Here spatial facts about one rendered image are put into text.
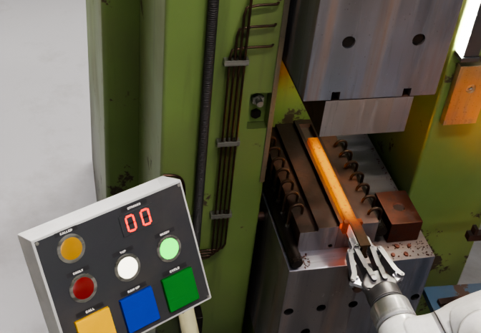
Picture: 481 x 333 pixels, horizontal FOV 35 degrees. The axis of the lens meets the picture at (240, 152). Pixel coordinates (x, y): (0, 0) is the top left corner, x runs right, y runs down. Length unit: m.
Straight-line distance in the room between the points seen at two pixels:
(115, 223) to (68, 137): 2.16
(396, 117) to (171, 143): 0.51
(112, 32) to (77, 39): 2.34
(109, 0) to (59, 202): 1.48
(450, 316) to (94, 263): 0.71
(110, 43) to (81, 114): 1.75
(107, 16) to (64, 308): 0.84
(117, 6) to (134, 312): 0.84
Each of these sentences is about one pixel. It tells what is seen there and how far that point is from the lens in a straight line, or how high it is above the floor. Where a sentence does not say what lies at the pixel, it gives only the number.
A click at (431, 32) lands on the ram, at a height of 1.52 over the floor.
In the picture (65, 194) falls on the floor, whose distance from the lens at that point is 3.39.
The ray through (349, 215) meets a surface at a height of 1.01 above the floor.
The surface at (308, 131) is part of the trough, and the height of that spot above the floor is 0.99.
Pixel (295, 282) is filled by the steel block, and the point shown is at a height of 0.87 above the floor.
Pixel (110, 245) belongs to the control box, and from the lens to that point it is 1.56.
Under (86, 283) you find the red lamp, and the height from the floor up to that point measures 1.10.
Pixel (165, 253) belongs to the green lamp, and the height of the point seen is 1.09.
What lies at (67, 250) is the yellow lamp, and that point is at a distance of 1.52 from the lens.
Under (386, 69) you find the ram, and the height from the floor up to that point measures 1.44.
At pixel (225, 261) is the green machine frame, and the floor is 0.75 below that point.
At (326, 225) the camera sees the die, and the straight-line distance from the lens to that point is 1.87.
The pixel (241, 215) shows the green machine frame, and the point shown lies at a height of 0.92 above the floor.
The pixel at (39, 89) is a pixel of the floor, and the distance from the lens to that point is 4.03.
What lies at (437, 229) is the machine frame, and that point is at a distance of 2.24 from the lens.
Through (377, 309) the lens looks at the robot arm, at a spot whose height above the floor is 1.02.
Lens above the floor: 2.26
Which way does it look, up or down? 38 degrees down
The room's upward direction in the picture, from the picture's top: 6 degrees clockwise
